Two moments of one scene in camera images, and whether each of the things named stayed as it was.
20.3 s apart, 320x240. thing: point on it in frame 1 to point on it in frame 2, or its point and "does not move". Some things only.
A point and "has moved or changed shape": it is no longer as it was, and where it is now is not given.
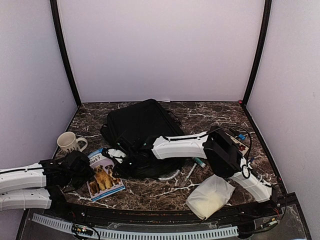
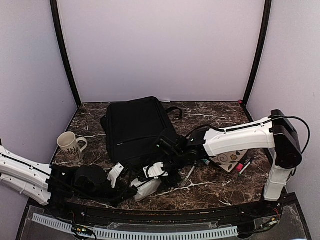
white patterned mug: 68,140 does not move
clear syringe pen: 191,171 does not move
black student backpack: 137,125 has moved or changed shape
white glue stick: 202,164 to 206,161
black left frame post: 54,8 does not move
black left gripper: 88,174 to 120,194
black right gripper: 123,173 to 171,182
